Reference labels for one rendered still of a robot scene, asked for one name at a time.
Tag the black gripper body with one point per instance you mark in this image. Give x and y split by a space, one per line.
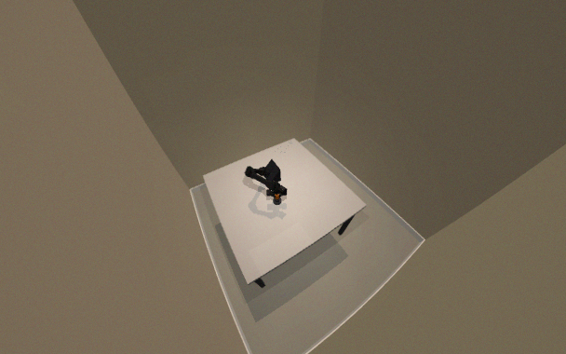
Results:
271 193

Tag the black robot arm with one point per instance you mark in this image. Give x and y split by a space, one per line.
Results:
253 174

